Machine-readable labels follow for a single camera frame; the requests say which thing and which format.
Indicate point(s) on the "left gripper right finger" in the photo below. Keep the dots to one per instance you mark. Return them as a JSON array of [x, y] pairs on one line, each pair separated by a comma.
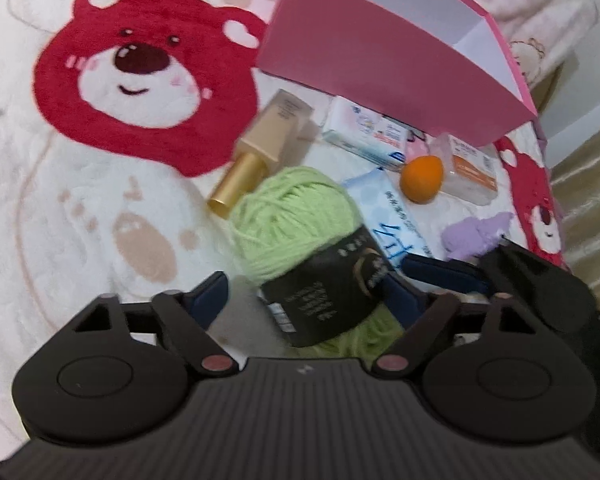
[[483, 374]]

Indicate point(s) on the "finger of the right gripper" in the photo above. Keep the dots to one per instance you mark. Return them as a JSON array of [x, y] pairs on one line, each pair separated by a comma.
[[453, 274]]

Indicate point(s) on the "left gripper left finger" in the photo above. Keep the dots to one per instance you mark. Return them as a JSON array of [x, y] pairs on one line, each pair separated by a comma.
[[116, 371]]

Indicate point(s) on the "purple plush toy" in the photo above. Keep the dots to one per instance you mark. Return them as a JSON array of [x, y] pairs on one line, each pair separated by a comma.
[[473, 237]]

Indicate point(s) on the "blue white tissue pack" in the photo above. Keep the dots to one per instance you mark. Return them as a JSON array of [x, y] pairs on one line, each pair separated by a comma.
[[386, 216]]

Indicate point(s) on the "clear floss pick box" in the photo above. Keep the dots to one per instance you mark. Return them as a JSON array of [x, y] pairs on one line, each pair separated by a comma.
[[468, 173]]

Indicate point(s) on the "orange makeup sponge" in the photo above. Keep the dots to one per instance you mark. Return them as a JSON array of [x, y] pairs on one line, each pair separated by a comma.
[[421, 179]]

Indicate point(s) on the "green yarn ball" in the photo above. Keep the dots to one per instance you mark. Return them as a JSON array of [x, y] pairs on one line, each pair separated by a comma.
[[289, 218]]

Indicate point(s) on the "beige foundation bottle gold cap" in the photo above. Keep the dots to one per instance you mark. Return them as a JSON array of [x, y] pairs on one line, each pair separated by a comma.
[[260, 150]]

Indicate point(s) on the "white wet wipes pack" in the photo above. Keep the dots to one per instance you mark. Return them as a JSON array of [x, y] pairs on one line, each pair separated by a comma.
[[366, 133]]

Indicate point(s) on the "pink cardboard storage box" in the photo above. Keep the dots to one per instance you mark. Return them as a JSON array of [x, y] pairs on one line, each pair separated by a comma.
[[442, 66]]

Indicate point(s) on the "red bear plush blanket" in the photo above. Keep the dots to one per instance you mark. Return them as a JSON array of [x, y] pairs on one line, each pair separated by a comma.
[[76, 221]]

